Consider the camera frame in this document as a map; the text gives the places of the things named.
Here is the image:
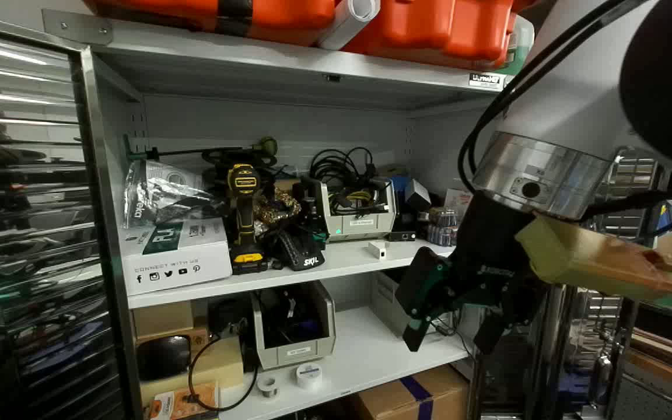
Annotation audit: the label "black battery charger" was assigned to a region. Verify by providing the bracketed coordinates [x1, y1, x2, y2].
[265, 223, 329, 274]

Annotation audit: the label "white paper roll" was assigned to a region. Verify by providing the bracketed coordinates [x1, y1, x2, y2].
[316, 0, 382, 55]

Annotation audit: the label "black coiled cables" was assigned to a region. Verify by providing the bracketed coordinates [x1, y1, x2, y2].
[305, 146, 378, 215]

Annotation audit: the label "yellow black cordless drill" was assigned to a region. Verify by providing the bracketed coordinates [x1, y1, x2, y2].
[224, 162, 272, 276]

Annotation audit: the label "tan cardboard box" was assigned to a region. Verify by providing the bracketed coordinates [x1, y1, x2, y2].
[133, 325, 246, 409]

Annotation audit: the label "blue small box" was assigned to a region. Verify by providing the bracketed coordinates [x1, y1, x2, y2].
[392, 174, 434, 215]

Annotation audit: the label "black round pouch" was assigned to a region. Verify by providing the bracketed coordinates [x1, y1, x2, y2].
[134, 331, 193, 385]

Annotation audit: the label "small brown cardboard box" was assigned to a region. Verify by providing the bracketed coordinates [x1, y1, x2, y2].
[131, 299, 195, 338]

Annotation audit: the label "clear plastic bag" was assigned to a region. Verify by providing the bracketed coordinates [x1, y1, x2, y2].
[120, 157, 214, 230]

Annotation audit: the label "thin black cable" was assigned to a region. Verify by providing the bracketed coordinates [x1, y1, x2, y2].
[184, 331, 260, 416]

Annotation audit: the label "white product box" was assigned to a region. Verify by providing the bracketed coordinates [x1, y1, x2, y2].
[118, 215, 236, 299]

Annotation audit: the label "chrome wire rack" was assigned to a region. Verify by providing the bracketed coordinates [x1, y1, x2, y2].
[536, 146, 672, 420]

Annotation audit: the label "cardboard box with blue tape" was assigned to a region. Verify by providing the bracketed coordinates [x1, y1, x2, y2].
[352, 365, 470, 420]

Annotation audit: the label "small bottles cluster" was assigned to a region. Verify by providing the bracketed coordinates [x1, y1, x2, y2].
[424, 208, 459, 251]

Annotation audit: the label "plain white tape spool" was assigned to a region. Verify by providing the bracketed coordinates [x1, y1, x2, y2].
[257, 373, 282, 400]

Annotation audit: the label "grey bin holding cables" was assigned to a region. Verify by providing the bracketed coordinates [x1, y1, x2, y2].
[314, 178, 399, 244]

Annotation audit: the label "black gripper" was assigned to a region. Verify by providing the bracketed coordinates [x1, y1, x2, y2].
[392, 192, 546, 355]

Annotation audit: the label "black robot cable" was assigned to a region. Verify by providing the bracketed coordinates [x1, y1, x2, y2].
[457, 0, 648, 197]

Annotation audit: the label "white spool with blue label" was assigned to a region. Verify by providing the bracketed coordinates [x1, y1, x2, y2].
[293, 362, 323, 392]

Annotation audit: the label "grey open front bin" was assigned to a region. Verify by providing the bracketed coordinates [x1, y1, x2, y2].
[246, 280, 338, 373]

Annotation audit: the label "orange hard case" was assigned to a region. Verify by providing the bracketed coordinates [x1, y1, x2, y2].
[340, 0, 522, 71]
[81, 0, 338, 48]

